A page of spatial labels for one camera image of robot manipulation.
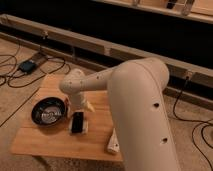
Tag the small white bottle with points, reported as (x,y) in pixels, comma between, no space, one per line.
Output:
(113,145)

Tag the black ceramic bowl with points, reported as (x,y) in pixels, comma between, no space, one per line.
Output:
(48,111)

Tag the wooden bed frame rail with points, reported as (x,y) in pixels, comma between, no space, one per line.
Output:
(178,69)

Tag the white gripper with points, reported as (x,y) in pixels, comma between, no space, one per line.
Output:
(78,101)

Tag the black power adapter box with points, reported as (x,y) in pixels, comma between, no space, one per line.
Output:
(27,66)

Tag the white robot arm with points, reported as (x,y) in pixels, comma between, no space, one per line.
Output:
(135,96)

